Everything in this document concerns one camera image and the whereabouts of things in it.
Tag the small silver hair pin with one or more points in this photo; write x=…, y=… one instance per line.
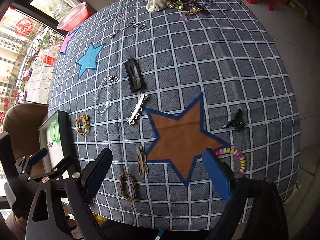
x=112, y=35

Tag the gold hair clip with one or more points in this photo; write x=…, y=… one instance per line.
x=193, y=11

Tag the black claw hair clip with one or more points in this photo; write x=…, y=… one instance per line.
x=236, y=122

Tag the white green-edged tray box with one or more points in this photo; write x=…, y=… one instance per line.
x=61, y=149

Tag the brown leather armchair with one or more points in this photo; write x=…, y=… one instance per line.
x=20, y=136

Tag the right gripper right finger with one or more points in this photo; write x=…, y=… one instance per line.
x=220, y=174

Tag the pink plastic basin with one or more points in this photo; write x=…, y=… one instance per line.
x=74, y=17

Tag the silver zigzag hair clip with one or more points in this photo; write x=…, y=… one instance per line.
x=137, y=110

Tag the black scalloped snap hair clip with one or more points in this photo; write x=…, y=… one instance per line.
x=134, y=75

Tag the beige cutout hair clip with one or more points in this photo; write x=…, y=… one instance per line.
x=141, y=158

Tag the grey checked star tablecloth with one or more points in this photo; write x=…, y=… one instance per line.
x=198, y=71

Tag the green translucent bangle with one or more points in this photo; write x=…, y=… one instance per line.
x=54, y=131

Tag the green gold sequin bow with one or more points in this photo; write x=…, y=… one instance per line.
x=175, y=4

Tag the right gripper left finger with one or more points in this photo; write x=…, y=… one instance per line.
x=94, y=173

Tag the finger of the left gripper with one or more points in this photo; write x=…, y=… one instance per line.
x=38, y=156

